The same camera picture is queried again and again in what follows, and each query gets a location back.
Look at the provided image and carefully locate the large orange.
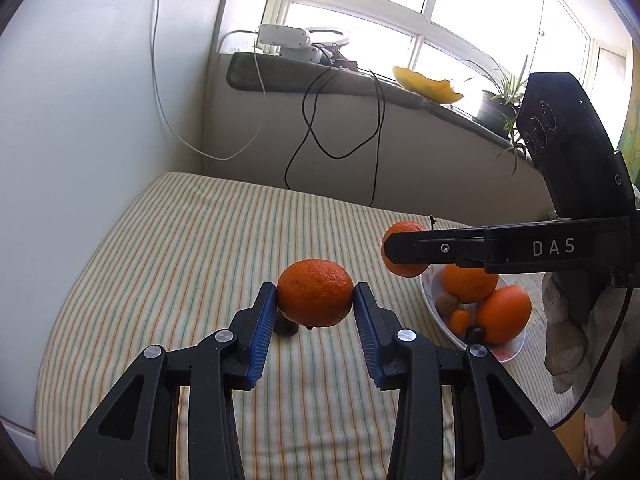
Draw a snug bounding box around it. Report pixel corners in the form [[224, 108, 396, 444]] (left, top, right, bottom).
[[440, 263, 499, 304], [475, 285, 532, 344]]

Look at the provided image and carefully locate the mandarin with stem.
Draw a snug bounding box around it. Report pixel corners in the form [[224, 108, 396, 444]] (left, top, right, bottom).
[[381, 220, 431, 278]]

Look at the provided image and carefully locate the brown kiwi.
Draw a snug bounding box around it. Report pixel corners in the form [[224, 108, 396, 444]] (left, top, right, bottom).
[[435, 292, 459, 318]]

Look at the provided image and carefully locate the small kumquat orange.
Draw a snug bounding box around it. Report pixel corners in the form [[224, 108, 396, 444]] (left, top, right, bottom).
[[448, 309, 471, 339]]

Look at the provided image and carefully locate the dark plum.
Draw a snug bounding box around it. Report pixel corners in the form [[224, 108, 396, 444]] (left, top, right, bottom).
[[273, 311, 299, 338], [463, 325, 486, 344]]

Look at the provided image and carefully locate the medium mandarin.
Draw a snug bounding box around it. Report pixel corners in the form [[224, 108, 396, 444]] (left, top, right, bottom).
[[277, 259, 354, 328]]

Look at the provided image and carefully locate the floral white plate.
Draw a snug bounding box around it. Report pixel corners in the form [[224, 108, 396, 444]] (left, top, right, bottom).
[[419, 264, 526, 363]]

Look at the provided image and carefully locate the potted spider plant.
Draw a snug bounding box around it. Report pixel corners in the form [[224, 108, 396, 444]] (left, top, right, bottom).
[[465, 56, 528, 176]]

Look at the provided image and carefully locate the striped table cloth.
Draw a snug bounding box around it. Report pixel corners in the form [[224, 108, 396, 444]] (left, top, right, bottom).
[[34, 171, 582, 480]]

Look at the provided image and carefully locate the white power strip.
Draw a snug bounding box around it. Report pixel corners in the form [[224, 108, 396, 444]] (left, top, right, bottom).
[[257, 24, 310, 50]]

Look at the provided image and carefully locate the black camera box right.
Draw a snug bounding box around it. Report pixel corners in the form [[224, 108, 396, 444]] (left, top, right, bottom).
[[516, 72, 636, 220]]

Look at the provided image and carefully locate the black cable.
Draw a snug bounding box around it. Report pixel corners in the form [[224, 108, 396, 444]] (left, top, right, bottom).
[[283, 52, 388, 208]]

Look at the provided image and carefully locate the white ring lamp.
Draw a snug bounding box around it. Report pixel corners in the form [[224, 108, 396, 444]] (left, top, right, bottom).
[[306, 27, 350, 51]]

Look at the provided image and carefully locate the white cable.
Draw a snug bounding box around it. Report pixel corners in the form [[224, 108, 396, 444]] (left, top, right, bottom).
[[150, 0, 267, 162]]

